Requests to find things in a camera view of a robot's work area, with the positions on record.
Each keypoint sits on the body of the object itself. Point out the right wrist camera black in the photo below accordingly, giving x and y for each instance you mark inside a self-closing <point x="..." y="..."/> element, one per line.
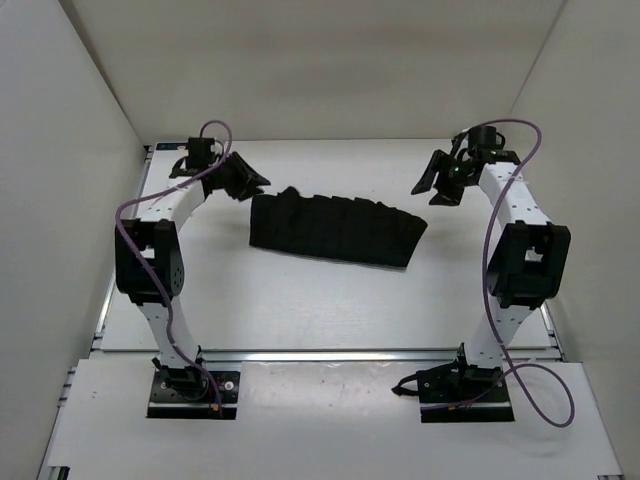
<point x="485" y="137"/>

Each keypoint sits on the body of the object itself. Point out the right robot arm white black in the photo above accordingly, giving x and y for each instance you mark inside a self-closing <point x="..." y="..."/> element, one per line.
<point x="520" y="271"/>

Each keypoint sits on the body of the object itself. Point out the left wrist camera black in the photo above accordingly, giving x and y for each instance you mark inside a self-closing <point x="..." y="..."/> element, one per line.
<point x="201" y="153"/>

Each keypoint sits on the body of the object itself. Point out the aluminium rail front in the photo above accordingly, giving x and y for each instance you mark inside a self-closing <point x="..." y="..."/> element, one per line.
<point x="328" y="356"/>

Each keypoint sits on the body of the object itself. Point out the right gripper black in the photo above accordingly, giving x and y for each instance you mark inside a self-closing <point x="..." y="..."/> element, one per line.
<point x="442" y="162"/>

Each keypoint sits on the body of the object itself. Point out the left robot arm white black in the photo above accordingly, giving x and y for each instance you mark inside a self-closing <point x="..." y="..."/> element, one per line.
<point x="149" y="264"/>

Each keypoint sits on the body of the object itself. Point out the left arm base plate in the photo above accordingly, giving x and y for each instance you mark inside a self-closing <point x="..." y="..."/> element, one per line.
<point x="185" y="394"/>

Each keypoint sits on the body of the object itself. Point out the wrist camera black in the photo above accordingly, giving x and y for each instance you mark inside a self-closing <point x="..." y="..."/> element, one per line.
<point x="485" y="137"/>
<point x="201" y="153"/>

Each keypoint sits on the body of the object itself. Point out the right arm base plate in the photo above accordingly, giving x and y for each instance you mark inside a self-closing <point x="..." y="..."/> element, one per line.
<point x="445" y="397"/>

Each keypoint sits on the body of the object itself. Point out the black pleated skirt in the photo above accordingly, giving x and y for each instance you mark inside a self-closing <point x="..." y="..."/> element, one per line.
<point x="335" y="228"/>

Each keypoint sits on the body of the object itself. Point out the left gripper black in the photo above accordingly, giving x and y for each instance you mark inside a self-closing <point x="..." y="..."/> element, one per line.
<point x="247" y="175"/>

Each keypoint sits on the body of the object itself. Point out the left blue table label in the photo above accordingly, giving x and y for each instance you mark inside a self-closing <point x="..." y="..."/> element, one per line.
<point x="171" y="146"/>

